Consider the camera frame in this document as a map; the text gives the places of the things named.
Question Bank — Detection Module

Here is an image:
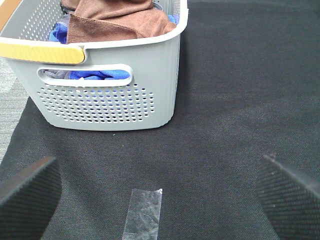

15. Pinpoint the grey towel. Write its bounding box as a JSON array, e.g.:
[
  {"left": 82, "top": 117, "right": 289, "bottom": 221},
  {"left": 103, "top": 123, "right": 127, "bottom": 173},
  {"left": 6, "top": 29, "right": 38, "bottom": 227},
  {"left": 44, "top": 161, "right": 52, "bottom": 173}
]
[{"left": 43, "top": 69, "right": 70, "bottom": 80}]

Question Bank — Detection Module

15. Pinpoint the grey perforated plastic basket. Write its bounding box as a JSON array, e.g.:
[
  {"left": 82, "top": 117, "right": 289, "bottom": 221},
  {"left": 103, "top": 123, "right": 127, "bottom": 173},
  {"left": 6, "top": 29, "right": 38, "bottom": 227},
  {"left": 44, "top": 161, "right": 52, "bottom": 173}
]
[{"left": 0, "top": 0, "right": 189, "bottom": 131}]

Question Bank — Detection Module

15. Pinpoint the blue towel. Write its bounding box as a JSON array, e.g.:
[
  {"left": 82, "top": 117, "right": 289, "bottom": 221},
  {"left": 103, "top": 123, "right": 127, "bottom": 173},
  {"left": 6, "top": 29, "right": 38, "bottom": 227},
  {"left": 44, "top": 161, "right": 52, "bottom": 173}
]
[{"left": 48, "top": 14, "right": 179, "bottom": 81}]

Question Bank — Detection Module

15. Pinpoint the clear tape strip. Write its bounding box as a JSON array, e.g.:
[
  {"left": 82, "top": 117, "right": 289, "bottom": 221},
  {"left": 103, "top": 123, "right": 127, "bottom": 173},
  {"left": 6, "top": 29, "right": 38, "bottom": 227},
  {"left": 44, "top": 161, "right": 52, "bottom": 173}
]
[{"left": 122, "top": 188, "right": 163, "bottom": 240}]

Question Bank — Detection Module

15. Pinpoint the yellow basket handle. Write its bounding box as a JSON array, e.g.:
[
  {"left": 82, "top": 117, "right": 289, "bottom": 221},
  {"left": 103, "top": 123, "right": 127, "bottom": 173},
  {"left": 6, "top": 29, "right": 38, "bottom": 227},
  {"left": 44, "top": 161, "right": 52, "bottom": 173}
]
[{"left": 0, "top": 42, "right": 85, "bottom": 64}]

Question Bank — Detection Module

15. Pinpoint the black table cloth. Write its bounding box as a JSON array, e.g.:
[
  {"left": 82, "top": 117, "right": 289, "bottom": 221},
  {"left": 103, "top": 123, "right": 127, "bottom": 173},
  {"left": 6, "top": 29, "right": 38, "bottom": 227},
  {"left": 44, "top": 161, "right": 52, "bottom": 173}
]
[{"left": 0, "top": 0, "right": 320, "bottom": 240}]

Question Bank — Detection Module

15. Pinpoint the brown towel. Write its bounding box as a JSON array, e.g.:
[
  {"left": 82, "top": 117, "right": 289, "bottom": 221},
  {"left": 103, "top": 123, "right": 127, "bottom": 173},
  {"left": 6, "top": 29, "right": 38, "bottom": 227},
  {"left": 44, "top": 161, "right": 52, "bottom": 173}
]
[{"left": 61, "top": 0, "right": 176, "bottom": 44}]

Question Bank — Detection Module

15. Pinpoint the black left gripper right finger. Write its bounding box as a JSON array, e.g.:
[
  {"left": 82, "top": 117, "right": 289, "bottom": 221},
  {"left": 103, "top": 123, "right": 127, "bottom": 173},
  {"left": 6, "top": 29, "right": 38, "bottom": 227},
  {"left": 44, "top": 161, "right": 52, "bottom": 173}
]
[{"left": 256, "top": 155, "right": 320, "bottom": 240}]

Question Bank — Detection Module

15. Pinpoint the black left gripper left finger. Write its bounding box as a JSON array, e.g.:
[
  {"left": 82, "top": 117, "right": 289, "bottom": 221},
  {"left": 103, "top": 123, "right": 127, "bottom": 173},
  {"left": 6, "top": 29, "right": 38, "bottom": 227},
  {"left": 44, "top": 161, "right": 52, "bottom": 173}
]
[{"left": 0, "top": 156, "right": 62, "bottom": 240}]

